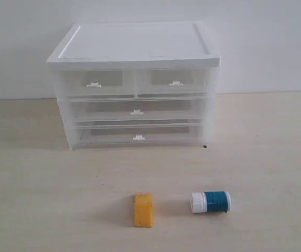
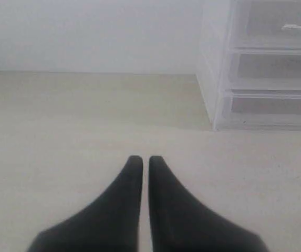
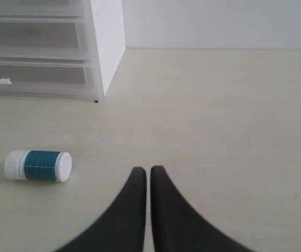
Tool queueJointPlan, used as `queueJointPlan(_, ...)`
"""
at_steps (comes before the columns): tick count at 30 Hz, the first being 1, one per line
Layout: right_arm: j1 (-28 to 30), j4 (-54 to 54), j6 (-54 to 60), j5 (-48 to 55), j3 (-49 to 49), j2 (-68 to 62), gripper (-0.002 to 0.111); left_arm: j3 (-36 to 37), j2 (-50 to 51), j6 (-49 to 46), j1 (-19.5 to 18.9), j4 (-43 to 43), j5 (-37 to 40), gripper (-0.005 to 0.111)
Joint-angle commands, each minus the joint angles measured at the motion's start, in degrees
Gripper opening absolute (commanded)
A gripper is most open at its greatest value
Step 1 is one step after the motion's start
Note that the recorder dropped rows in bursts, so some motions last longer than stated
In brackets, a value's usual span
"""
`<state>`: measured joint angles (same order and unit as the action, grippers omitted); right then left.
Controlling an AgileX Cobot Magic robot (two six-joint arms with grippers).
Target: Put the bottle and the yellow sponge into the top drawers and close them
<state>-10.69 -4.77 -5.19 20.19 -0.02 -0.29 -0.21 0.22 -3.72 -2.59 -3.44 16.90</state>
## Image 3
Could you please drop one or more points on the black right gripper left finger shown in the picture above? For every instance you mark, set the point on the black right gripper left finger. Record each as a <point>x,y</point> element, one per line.
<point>121,227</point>

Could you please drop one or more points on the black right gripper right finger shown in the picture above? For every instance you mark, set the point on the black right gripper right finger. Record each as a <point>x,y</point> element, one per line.
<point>176,225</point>

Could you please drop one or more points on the translucent bottom wide drawer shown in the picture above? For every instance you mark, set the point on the translucent bottom wide drawer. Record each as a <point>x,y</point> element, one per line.
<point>76,81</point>

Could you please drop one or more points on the white plastic drawer cabinet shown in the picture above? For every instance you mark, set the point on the white plastic drawer cabinet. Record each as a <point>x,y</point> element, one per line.
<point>104,30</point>

